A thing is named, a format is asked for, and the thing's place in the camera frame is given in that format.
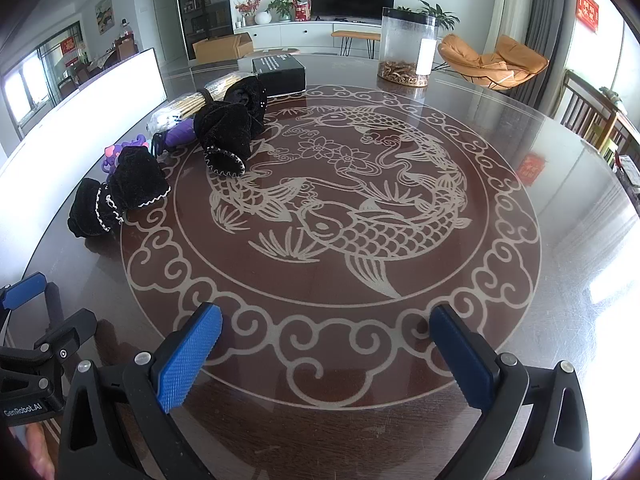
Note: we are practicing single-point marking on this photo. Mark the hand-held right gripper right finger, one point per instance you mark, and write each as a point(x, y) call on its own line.
point(460, 360)

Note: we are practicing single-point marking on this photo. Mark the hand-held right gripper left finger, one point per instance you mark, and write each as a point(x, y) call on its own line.
point(190, 355)

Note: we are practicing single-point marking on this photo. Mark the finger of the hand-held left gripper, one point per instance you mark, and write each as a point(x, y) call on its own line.
point(22, 291)
point(67, 331)

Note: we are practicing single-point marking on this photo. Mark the black printed box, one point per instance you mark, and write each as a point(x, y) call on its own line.
point(277, 72)

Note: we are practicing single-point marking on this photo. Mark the purple cartoon figure toy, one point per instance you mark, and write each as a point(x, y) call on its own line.
point(117, 151)

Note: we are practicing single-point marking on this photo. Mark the red envelope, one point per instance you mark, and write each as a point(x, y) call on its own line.
point(530, 165)

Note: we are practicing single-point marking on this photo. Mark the red window poster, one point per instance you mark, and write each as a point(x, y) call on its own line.
point(70, 47)

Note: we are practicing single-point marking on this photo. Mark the bagged bamboo skewer bundle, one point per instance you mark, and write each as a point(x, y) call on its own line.
point(192, 105)

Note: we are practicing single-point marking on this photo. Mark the wooden chair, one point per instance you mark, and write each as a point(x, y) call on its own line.
point(595, 110)

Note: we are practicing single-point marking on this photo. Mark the orange lounge chair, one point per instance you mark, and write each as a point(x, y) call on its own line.
point(500, 62)

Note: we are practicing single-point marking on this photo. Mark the cardboard box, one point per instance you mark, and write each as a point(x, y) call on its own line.
point(222, 49)

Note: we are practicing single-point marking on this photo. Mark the clear cylinder container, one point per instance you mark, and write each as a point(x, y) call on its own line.
point(407, 45)

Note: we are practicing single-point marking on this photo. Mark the dark glass display cabinet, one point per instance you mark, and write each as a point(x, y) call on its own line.
point(202, 7)

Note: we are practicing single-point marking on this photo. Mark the wooden bench with hairpin legs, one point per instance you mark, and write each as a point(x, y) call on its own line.
point(356, 36)

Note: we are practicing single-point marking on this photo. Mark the white television cabinet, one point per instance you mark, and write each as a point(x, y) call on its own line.
point(310, 34)

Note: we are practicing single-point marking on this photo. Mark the round white vase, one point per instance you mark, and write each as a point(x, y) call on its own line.
point(262, 18)

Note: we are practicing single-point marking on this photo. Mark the large leafy potted plant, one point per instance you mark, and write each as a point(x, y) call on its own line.
point(442, 12)

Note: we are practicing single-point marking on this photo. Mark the red flower arrangement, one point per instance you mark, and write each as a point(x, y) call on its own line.
point(247, 6)

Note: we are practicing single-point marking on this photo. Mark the green potted plant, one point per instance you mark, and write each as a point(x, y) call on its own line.
point(282, 6)

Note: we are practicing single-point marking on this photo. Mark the red gift bag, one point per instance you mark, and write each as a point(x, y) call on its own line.
point(302, 11)

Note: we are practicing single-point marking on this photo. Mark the white standing air conditioner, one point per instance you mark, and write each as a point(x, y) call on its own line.
point(515, 0)

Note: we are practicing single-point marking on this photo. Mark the grey curtain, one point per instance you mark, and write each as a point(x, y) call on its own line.
point(550, 5)

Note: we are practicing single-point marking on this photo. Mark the black television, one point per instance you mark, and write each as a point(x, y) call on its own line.
point(352, 0)

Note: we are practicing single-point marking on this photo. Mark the framed wall painting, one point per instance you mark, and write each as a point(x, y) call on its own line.
point(103, 13)

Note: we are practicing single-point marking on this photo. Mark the red wall poster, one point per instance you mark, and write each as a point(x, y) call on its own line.
point(587, 10)

